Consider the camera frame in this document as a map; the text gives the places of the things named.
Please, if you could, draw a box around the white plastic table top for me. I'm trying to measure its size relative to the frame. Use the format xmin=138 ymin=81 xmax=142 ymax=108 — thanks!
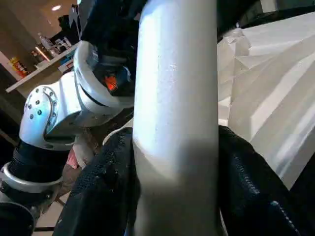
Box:
xmin=218 ymin=11 xmax=315 ymax=190

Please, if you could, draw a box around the white plastic table leg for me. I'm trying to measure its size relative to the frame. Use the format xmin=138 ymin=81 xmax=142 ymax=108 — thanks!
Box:
xmin=132 ymin=0 xmax=220 ymax=236

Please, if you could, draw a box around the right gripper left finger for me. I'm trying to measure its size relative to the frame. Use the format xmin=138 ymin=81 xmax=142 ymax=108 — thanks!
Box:
xmin=53 ymin=126 xmax=141 ymax=236

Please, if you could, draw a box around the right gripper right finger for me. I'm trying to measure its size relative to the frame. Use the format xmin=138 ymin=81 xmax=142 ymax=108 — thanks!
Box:
xmin=218 ymin=125 xmax=315 ymax=236

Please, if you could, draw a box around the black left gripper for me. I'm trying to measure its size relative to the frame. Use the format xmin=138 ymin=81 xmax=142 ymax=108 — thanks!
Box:
xmin=92 ymin=46 xmax=135 ymax=98

